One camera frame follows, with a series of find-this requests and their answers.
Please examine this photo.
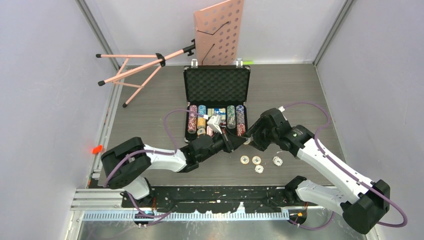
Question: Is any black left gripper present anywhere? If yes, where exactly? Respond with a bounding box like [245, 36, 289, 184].
[197, 125, 245, 162]

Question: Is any white 1 chip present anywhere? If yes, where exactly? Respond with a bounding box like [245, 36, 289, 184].
[254, 164, 264, 174]

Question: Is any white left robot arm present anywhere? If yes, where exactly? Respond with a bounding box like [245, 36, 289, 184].
[101, 130, 247, 207]

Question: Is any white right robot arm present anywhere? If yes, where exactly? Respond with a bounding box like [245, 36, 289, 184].
[244, 108, 391, 234]

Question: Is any blue Texas Hold'em card deck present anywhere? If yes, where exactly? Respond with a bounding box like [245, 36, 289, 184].
[207, 108, 227, 122]

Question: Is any red chip stack right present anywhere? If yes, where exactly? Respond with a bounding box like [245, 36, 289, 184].
[236, 123, 246, 137]

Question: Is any blue orange chip stack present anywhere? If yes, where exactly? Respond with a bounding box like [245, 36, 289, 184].
[235, 105, 245, 124]

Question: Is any green chip stack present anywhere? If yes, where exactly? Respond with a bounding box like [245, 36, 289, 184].
[226, 105, 237, 129]

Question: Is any lone yellow chip in case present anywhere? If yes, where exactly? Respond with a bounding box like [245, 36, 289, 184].
[196, 128, 206, 136]

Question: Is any yellow chip stack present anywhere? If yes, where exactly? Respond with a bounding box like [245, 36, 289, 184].
[196, 117, 206, 130]

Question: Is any light blue chip stack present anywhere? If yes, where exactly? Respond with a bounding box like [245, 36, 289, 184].
[197, 105, 207, 118]

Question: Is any dark red chip stack left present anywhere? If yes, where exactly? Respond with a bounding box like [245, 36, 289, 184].
[187, 117, 197, 134]

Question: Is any black aluminium poker case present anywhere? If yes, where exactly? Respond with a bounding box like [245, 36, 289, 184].
[183, 65, 251, 144]

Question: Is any purple poker chip stack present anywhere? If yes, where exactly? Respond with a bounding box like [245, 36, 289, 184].
[188, 105, 198, 119]

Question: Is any pink perforated music stand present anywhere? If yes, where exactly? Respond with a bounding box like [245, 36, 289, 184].
[96, 0, 245, 107]

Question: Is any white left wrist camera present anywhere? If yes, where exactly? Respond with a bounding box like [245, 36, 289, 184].
[203, 114, 222, 134]

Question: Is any orange clip on rail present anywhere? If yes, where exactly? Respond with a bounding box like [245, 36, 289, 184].
[91, 144, 103, 155]

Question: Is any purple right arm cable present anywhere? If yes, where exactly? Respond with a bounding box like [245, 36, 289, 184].
[279, 101, 408, 231]

